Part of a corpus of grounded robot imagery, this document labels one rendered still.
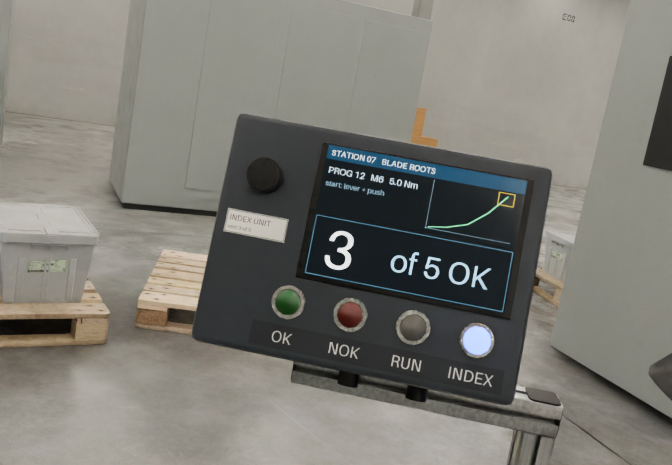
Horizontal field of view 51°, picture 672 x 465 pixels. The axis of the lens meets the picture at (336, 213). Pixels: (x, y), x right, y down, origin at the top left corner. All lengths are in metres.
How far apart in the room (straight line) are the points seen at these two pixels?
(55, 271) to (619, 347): 2.77
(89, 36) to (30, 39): 0.90
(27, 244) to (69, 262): 0.20
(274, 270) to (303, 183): 0.07
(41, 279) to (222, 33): 3.36
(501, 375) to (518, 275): 0.08
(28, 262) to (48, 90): 9.49
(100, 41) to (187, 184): 6.75
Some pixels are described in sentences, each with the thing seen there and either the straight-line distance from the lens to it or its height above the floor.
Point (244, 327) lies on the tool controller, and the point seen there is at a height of 1.09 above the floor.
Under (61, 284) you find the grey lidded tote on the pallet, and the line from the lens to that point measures 3.39.
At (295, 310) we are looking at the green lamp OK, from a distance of 0.56.
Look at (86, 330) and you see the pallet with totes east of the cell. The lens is 3.35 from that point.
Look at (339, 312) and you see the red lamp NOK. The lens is 0.56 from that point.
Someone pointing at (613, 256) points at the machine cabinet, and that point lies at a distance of 4.03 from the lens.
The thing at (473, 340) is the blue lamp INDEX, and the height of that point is 1.12.
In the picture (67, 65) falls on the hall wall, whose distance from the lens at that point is 12.69.
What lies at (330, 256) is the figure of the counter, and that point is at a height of 1.16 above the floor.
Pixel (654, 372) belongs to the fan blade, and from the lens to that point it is 1.18.
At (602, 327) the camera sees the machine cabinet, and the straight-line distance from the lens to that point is 4.08.
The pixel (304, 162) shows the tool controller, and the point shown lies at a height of 1.22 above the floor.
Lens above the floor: 1.29
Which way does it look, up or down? 10 degrees down
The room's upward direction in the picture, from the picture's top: 10 degrees clockwise
